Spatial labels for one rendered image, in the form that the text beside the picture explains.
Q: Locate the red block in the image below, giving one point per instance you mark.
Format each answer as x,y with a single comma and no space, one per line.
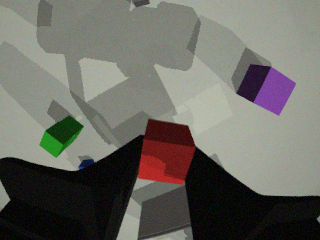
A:
167,152

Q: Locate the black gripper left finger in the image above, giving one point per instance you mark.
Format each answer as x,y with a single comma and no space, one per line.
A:
96,195

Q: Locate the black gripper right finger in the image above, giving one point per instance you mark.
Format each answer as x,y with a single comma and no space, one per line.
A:
223,208

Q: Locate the purple cube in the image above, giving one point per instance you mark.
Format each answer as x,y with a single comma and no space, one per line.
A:
266,87

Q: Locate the blue block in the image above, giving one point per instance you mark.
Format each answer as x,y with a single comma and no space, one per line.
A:
85,163

